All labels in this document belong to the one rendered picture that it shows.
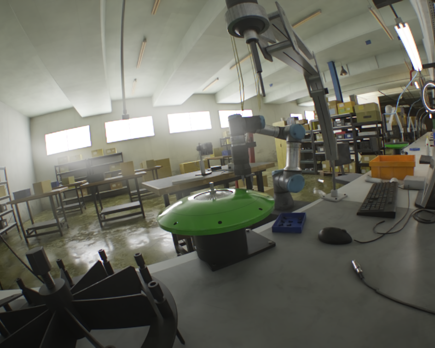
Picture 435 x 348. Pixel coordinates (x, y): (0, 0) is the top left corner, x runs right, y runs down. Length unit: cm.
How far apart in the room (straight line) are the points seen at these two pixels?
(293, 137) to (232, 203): 58
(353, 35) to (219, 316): 592
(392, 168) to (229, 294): 115
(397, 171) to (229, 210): 111
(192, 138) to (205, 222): 954
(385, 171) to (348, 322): 108
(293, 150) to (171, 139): 883
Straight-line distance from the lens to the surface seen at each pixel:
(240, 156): 82
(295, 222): 73
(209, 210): 42
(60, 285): 33
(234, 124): 83
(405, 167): 132
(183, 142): 973
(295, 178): 92
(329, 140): 84
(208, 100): 1070
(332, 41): 615
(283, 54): 38
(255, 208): 43
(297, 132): 93
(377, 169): 135
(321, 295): 42
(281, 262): 52
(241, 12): 23
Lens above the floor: 121
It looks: 7 degrees down
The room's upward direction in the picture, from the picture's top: 9 degrees counter-clockwise
